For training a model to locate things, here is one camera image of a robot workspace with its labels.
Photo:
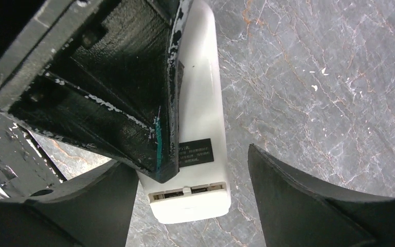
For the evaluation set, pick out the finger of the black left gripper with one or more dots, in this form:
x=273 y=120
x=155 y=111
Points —
x=118 y=75

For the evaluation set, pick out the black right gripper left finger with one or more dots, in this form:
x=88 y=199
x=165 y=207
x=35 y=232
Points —
x=92 y=209

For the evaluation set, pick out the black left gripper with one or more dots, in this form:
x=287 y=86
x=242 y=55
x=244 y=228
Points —
x=31 y=34

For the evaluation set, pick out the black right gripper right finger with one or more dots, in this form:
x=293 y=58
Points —
x=298 y=209

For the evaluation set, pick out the white remote control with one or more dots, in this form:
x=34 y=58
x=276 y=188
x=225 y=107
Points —
x=201 y=188

